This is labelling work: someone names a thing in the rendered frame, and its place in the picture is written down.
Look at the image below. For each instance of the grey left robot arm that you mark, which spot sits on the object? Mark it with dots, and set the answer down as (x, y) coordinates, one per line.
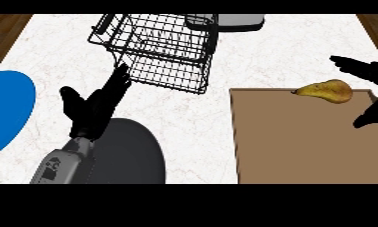
(61, 164)

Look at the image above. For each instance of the yellow brown pear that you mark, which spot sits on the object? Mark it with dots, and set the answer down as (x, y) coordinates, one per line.
(328, 91)

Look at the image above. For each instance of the blue plate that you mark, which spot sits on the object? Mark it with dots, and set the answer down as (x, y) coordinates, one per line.
(14, 104)

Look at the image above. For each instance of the grey appliance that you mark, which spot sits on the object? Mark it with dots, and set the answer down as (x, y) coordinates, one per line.
(240, 21)

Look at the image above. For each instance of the dark grey round plate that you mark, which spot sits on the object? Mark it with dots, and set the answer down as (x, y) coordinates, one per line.
(130, 154)

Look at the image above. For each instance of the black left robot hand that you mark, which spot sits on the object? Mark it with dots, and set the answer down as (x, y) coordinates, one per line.
(93, 107)

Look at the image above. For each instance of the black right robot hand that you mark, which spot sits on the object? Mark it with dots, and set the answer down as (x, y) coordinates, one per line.
(362, 68)

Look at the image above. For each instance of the brown tray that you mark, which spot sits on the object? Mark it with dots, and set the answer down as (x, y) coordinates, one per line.
(305, 137)

